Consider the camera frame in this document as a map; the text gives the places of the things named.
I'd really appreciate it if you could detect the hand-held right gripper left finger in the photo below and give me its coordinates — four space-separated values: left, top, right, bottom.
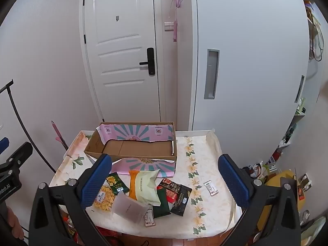
29 154 113 246

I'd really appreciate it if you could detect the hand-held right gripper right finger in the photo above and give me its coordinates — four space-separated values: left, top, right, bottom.
217 154 301 246

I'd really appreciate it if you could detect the yellow waffle snack packet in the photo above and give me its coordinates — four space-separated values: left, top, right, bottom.
93 184 115 212

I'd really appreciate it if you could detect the small white sachet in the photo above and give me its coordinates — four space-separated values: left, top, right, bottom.
204 180 219 197
145 208 156 227

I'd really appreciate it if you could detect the white translucent packet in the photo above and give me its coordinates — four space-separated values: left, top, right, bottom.
112 192 149 223

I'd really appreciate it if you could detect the orange and cream snack packet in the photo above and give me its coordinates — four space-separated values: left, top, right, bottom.
128 169 161 207

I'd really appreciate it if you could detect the cardboard box with pink flaps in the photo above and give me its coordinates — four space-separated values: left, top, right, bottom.
84 122 178 178

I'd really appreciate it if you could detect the red snack packet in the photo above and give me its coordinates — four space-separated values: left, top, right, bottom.
157 178 180 203

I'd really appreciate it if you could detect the dark green snack packet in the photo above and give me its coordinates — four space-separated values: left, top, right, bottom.
151 188 172 219

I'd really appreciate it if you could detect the person's left hand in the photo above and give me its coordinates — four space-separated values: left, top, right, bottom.
7 206 25 239

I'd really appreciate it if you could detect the small green snack packet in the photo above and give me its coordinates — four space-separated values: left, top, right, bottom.
106 172 130 195

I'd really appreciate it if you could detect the floral tablecloth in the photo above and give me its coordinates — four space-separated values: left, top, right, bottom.
49 130 243 237

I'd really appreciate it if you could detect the black snack packet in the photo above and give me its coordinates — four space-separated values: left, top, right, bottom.
170 184 192 216

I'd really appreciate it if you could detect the white sliding wardrobe door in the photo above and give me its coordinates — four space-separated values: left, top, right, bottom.
189 0 311 132

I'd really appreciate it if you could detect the white entry door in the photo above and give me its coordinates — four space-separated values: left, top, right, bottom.
79 0 165 122

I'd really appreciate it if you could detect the grey recessed door handle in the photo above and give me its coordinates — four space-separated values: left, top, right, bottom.
204 48 220 100
294 75 305 102

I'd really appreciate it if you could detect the black door lock handle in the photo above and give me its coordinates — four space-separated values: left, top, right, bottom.
139 47 155 76

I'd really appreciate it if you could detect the black hanging cable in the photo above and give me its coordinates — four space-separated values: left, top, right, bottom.
311 29 322 62

